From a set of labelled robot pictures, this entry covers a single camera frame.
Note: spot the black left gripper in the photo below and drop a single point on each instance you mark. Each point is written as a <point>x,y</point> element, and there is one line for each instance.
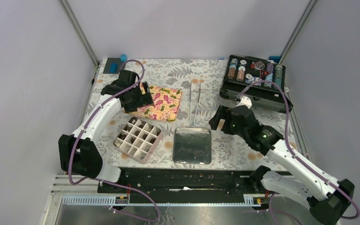
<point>144,99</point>

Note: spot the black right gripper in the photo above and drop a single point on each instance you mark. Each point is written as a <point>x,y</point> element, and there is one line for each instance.
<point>223,112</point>

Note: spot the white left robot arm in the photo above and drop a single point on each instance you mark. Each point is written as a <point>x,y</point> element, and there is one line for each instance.
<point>78,151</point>

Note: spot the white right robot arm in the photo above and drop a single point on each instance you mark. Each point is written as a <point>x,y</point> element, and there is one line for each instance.
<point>326,197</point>

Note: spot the pink divided chocolate box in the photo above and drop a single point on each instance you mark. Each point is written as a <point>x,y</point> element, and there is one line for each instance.
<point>138,139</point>

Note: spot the floral rectangular tray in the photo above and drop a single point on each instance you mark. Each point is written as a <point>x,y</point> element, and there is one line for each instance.
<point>166,105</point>

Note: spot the blue lego brick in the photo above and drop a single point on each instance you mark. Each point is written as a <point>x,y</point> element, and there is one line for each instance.
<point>113,68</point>
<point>123,58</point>

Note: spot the grey lego baseplate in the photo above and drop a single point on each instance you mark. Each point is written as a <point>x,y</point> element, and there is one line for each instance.
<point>109,61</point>

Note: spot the black poker chip case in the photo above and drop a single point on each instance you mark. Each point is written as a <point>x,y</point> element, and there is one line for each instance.
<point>265,76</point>

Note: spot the silver metal tin lid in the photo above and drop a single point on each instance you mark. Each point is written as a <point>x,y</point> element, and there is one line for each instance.
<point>192,146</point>

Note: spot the blue block behind case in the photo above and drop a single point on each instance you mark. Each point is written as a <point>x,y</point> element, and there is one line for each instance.
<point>275,59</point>

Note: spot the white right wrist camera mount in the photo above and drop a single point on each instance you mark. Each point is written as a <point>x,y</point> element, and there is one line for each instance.
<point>245,101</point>

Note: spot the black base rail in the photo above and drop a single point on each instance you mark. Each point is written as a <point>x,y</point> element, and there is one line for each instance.
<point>185,186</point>

